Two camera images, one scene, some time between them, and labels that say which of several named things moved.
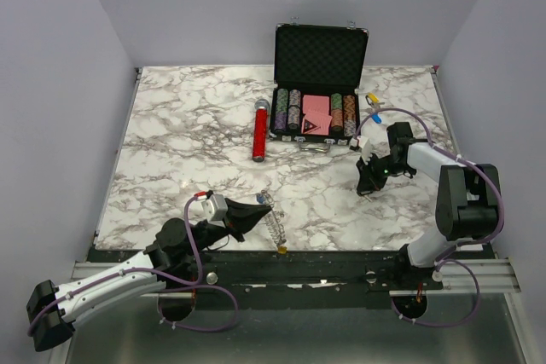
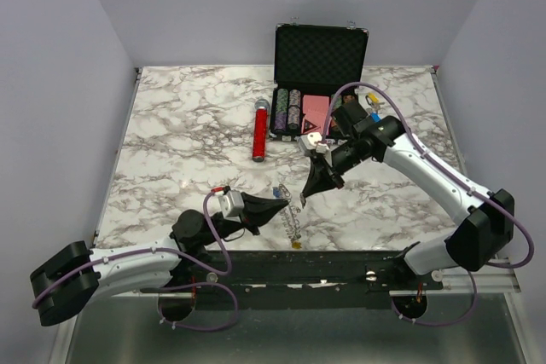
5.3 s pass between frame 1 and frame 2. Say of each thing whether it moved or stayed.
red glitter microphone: stayed
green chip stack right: stayed
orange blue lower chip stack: stayed
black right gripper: moved
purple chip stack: stayed
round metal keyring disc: moved
